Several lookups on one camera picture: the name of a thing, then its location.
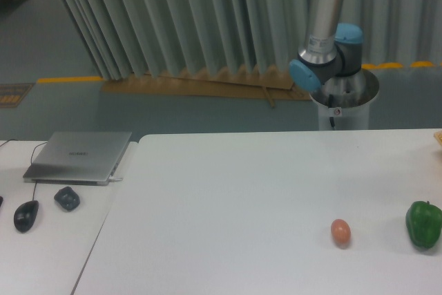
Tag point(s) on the green bell pepper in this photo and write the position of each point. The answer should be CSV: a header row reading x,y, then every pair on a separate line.
x,y
423,222

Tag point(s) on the brown cardboard sheet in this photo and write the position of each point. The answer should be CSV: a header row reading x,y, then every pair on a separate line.
x,y
271,86

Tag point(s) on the black computer mouse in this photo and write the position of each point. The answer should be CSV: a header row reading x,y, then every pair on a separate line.
x,y
25,216

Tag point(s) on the silver closed laptop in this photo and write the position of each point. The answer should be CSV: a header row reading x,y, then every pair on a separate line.
x,y
79,157

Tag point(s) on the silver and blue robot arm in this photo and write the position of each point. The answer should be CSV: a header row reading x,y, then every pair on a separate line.
x,y
330,49

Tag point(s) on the pale green pleated curtain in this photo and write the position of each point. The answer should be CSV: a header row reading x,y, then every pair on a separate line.
x,y
126,37

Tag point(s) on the brown egg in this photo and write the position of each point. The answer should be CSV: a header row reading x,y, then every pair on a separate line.
x,y
341,233

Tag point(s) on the white laptop plug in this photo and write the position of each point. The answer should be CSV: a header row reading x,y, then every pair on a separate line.
x,y
115,179

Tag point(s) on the floor warning sticker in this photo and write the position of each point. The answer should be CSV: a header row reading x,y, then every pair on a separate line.
x,y
13,94

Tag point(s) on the yellow basket corner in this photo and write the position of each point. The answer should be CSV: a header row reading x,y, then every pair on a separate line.
x,y
438,137

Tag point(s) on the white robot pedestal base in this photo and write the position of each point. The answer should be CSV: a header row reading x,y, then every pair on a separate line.
x,y
343,103

